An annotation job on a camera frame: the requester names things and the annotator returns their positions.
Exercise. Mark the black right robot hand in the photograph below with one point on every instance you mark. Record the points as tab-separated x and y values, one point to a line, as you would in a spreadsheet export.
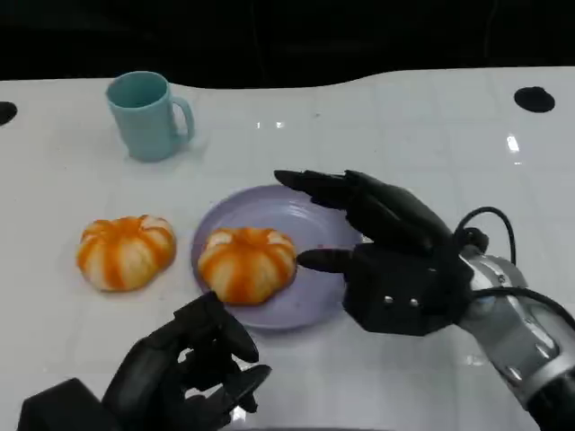
395	215

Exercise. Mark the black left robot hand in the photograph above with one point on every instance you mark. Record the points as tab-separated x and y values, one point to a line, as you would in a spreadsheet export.
153	381

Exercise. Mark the orange and white bread roll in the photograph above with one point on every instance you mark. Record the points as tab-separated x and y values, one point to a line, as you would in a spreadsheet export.
126	253
247	265

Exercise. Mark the lilac plate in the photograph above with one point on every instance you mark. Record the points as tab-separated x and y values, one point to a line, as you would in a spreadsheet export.
314	305

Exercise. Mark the pale green mug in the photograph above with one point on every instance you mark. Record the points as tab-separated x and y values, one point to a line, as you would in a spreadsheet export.
144	128

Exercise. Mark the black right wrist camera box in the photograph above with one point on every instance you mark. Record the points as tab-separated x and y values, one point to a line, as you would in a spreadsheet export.
400	292

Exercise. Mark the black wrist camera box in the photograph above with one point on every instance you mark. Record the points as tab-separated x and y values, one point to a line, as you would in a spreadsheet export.
63	410
400	292

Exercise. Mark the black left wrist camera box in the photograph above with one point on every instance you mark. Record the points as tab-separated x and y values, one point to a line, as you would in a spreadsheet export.
63	410

